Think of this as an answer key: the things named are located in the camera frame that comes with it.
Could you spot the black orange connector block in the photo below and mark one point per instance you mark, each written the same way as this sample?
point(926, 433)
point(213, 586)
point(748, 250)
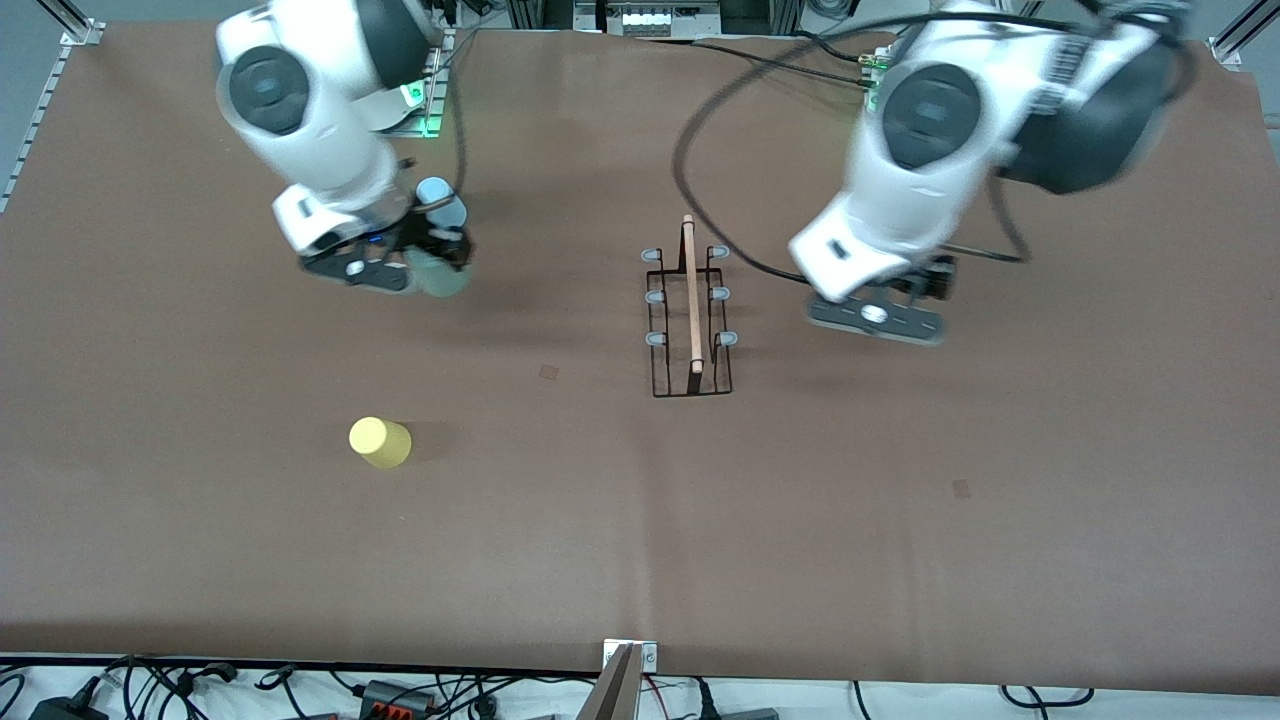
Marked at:
point(385, 692)

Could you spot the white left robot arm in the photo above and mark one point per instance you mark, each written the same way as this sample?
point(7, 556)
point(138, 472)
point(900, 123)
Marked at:
point(950, 110)

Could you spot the aluminium corner rail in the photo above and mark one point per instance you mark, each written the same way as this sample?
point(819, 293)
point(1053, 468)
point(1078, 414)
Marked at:
point(1235, 40)

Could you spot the light blue cup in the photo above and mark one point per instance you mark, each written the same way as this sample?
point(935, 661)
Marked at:
point(437, 192)

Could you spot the pale green cup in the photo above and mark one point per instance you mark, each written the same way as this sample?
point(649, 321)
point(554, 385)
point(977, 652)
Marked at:
point(440, 280)

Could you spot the grey metal camera post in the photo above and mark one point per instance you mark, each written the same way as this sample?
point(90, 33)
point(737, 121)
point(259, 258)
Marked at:
point(615, 695)

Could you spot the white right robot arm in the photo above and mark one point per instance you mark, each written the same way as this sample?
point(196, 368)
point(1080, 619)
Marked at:
point(300, 110)

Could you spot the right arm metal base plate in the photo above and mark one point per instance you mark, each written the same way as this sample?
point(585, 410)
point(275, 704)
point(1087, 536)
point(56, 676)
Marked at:
point(432, 125)

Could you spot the aluminium table edge rail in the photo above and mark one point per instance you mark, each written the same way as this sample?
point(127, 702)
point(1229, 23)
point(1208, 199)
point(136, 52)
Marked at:
point(42, 112)

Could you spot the white socket strip device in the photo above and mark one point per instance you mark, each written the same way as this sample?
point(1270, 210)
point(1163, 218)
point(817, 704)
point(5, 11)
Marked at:
point(650, 20)

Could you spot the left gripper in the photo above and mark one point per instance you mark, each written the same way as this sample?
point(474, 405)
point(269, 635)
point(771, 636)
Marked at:
point(938, 278)

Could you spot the small metal bracket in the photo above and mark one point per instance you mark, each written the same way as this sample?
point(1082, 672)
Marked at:
point(650, 657)

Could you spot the yellow cup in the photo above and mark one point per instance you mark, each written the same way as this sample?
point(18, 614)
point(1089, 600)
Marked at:
point(378, 442)

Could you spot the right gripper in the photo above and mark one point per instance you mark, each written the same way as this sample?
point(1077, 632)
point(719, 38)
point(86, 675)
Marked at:
point(447, 243)

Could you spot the black power adapter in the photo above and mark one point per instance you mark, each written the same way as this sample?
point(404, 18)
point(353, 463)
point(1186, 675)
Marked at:
point(65, 710)

